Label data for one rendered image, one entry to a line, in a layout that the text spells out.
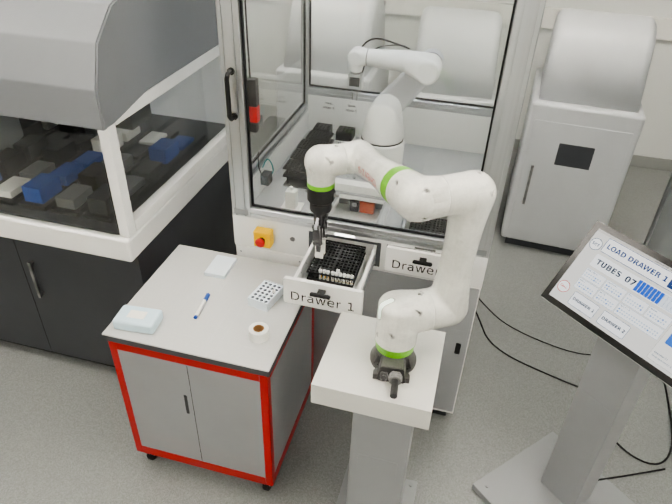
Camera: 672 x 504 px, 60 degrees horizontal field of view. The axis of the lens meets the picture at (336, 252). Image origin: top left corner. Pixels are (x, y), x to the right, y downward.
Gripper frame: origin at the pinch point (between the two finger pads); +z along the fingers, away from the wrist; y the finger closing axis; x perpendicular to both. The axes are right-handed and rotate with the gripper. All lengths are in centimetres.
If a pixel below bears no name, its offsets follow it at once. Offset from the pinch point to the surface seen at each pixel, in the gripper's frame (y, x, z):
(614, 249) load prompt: 7, -96, -15
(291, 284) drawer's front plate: -11.1, 7.2, 9.7
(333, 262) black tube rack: 7.3, -3.3, 11.4
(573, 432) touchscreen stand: -8, -101, 58
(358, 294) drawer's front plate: -11.1, -17.0, 8.3
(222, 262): 9, 44, 24
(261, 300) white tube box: -9.8, 19.6, 21.7
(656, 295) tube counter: -8, -107, -12
